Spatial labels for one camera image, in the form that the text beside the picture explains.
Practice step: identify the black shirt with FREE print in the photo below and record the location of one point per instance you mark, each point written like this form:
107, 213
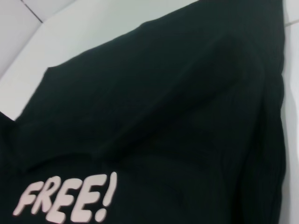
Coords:
163, 116

